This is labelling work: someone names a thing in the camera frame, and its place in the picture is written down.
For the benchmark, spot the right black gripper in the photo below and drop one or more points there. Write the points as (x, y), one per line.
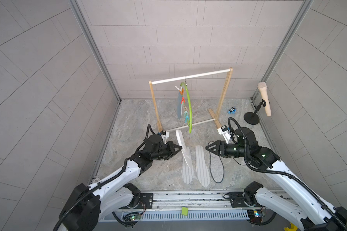
(221, 146)

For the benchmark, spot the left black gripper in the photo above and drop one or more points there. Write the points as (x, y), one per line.
(170, 147)

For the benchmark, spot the dark grey felt insole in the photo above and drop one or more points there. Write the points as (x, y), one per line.
(217, 169)

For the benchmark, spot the white textured foam insole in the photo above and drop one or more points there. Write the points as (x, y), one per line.
(185, 150)

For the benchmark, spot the white striped insole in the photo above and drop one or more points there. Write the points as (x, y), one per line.
(201, 167)
(187, 173)

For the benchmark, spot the green clip hanger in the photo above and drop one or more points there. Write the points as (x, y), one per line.
(186, 102)

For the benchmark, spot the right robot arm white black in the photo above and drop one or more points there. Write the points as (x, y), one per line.
(308, 212)

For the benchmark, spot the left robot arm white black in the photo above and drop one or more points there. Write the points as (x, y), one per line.
(88, 204)

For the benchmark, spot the blue toy car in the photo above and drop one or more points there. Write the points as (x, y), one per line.
(232, 110)

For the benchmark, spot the black microphone stand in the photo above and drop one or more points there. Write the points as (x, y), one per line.
(253, 118)

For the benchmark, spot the grey blue insole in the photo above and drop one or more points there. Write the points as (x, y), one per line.
(179, 106)

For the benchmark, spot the green sticky block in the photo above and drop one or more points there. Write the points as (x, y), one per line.
(184, 211)

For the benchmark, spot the beige wooden microphone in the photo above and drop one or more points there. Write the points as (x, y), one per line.
(264, 94)

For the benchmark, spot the left circuit board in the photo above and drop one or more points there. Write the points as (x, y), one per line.
(132, 217)

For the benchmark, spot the circuit board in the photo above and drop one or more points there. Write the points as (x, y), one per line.
(132, 217)
(256, 216)

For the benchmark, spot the right circuit board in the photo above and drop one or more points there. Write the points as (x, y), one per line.
(256, 216)

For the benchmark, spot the yellow plastic hook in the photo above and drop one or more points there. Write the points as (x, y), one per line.
(290, 228)

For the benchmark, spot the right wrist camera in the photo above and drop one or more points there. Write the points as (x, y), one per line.
(225, 132)

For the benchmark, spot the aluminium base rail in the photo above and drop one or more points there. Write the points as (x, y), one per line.
(188, 199)

